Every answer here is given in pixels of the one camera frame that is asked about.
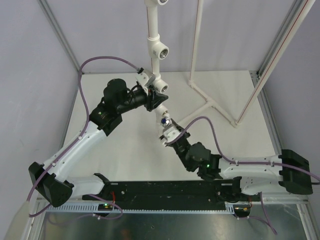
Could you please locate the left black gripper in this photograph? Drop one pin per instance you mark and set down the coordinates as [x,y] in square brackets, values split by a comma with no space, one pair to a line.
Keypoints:
[153,100]

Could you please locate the white PVC pipe frame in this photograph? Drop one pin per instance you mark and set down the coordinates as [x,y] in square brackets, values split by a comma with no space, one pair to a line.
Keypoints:
[207,35]

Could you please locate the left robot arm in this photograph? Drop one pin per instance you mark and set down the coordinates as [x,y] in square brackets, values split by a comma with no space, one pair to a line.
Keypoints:
[52,180]

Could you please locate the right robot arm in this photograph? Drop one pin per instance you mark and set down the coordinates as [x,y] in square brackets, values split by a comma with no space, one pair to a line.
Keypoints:
[286,172]

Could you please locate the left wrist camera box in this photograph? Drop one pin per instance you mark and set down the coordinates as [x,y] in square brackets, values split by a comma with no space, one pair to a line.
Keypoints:
[145,78]

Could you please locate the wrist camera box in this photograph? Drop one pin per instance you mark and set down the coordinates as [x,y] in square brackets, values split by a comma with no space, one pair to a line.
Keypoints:
[145,78]
[170,133]

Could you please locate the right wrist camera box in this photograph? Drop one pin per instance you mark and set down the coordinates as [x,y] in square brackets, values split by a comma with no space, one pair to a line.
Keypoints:
[170,133]

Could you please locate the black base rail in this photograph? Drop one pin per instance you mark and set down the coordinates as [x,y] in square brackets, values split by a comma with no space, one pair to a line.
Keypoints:
[186,195]

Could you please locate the aluminium table frame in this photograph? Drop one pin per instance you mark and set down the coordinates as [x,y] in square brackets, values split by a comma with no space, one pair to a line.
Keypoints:
[276,216]

